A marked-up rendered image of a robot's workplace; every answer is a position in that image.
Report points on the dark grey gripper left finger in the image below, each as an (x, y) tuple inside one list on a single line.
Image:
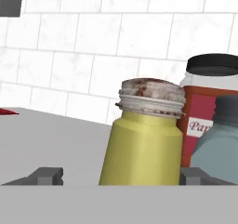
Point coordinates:
[(46, 176)]

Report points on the red spice jar black lid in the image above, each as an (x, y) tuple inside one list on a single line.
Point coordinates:
[(203, 110)]

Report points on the yellow shaker with white cap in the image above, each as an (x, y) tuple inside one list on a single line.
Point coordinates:
[(142, 141)]

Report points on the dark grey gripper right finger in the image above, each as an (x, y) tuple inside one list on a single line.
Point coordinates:
[(193, 176)]

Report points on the red flat object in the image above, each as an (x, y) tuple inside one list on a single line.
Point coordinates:
[(6, 111)]

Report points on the dark grey cabinet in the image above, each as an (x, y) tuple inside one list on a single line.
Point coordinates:
[(9, 0)]

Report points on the pale blue bottle grey cap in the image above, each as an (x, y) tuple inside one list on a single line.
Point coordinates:
[(218, 147)]

